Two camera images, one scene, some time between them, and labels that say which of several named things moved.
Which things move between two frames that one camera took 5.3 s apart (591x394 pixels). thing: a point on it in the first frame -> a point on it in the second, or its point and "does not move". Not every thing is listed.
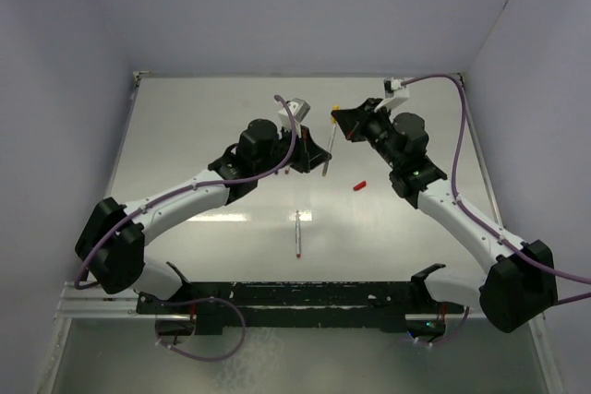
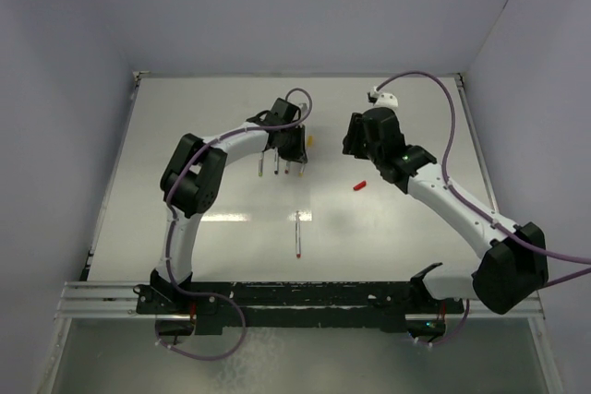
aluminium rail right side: (481, 151) does not move
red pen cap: (359, 185) does not move
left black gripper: (316, 154) -> (297, 153)
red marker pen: (298, 236) does not move
